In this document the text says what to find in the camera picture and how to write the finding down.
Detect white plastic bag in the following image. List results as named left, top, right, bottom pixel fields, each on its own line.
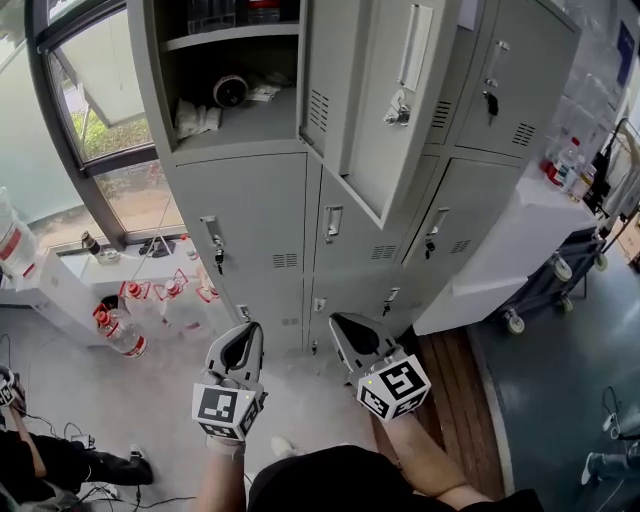
left=174, top=98, right=222, bottom=141

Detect person's black shirt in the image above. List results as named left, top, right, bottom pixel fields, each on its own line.
left=246, top=444, right=544, bottom=512

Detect person's left forearm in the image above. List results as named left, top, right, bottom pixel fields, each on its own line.
left=197, top=435, right=249, bottom=512

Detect locker door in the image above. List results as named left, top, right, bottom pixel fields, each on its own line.
left=297, top=0, right=462, bottom=229

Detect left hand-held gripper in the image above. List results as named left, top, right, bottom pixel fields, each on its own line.
left=192, top=321, right=269, bottom=443

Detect white water dispenser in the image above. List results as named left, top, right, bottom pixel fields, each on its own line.
left=0, top=247, right=102, bottom=347

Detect clothes rack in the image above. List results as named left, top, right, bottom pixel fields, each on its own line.
left=593, top=116, right=640, bottom=222

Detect clear jug with red label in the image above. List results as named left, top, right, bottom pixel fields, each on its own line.
left=91, top=303, right=149, bottom=359

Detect round black and white device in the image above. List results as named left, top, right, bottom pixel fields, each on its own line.
left=212, top=74, right=250, bottom=109

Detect white cart with wheels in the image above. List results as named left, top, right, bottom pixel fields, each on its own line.
left=413, top=168, right=602, bottom=337

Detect grey metal locker cabinet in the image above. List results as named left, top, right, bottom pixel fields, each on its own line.
left=126, top=0, right=584, bottom=357

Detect blue wall poster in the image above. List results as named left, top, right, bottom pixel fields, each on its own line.
left=616, top=19, right=637, bottom=87

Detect black cable bundle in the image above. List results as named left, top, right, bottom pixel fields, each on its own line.
left=138, top=237, right=177, bottom=259

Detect person's right forearm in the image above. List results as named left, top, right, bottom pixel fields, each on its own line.
left=371, top=410, right=469, bottom=502

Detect large clear water bottle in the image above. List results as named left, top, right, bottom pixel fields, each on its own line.
left=0, top=186, right=40, bottom=282

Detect black framed window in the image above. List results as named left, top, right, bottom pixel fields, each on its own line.
left=24, top=0, right=187, bottom=252

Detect white paper packets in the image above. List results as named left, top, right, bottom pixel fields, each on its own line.
left=246, top=82, right=282, bottom=105

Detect grey wheeled cart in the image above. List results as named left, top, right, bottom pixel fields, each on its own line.
left=491, top=224, right=611, bottom=336

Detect person's white shoe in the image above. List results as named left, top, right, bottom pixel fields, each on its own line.
left=269, top=435, right=304, bottom=459

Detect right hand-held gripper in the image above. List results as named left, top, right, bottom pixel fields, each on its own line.
left=328, top=313, right=433, bottom=424

